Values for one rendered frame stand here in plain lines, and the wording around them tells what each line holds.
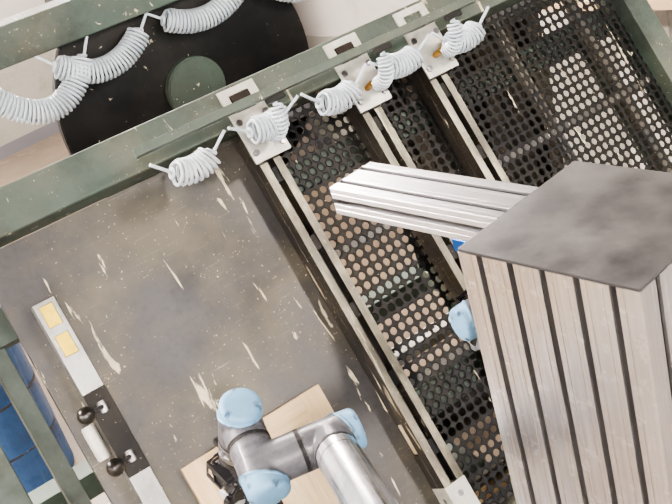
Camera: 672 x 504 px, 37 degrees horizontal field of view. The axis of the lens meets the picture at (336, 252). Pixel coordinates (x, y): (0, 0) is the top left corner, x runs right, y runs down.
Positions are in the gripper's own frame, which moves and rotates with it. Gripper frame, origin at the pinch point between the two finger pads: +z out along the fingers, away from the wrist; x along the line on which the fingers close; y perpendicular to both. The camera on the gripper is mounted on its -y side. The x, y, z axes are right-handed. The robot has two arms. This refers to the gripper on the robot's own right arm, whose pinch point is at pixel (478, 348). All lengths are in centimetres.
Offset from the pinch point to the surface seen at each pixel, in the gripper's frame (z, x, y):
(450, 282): 6.3, -15.6, 20.3
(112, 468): 0, 80, 30
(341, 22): 197, -293, 309
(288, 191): -14, 8, 55
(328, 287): -1.7, 14.2, 34.8
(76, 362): -2, 71, 55
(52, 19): -29, 22, 130
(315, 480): 23.9, 40.6, 9.7
